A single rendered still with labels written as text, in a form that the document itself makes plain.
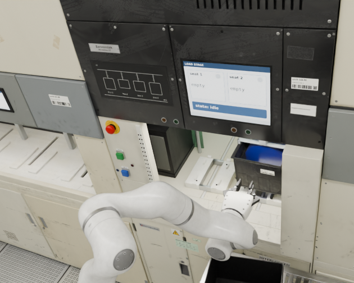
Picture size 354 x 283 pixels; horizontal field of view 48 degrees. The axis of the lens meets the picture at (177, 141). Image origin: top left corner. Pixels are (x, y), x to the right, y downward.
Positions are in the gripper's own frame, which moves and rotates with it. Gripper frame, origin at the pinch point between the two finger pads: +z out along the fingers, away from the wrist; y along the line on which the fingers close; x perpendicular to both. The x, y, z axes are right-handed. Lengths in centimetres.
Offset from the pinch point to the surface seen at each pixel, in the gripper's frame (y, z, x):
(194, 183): -32.8, 21.2, -27.6
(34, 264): -158, -2, -119
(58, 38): -68, 3, 54
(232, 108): -3.5, 1.9, 33.0
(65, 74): -71, 3, 39
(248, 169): -5.5, 21.9, -12.3
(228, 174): -19.1, 32.8, -28.8
